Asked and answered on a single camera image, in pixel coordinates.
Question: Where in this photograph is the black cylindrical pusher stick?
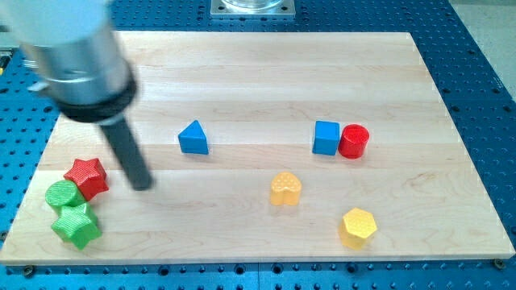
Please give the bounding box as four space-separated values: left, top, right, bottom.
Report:
100 116 153 191

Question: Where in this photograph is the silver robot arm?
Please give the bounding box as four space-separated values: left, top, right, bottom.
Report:
1 0 153 190

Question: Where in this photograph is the red star block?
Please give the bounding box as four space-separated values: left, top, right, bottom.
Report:
64 158 109 201

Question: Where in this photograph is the green star block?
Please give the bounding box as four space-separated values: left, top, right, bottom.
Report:
51 203 102 250

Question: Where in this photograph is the blue cube block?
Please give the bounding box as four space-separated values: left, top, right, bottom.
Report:
312 120 340 155

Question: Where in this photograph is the blue triangle block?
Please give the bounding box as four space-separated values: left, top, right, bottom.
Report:
178 120 209 155

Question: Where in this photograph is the green cylinder block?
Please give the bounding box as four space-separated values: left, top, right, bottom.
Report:
45 180 85 215

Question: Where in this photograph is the wooden board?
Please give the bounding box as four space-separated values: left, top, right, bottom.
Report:
1 31 514 265

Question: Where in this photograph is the yellow heart block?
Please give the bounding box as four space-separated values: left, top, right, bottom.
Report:
269 172 302 205

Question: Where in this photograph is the red cylinder block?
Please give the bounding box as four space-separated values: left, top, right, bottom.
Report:
338 124 370 159

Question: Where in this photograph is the yellow hexagon block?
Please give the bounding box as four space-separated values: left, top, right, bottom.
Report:
339 208 377 250

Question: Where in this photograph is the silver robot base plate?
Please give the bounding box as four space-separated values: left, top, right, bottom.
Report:
210 0 296 19

